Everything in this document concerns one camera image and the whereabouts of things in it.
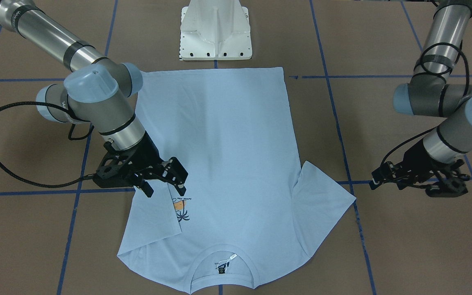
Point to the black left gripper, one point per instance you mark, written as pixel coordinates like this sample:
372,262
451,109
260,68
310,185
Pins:
417,164

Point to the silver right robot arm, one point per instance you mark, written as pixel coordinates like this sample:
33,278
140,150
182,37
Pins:
95,92

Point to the light blue t-shirt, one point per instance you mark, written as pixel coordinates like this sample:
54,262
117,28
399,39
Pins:
246,191

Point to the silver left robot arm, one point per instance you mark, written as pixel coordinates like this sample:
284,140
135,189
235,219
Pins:
429,94

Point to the white garment tag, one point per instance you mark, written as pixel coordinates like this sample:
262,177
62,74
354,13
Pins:
222,266

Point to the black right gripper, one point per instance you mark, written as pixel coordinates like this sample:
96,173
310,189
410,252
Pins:
146,155

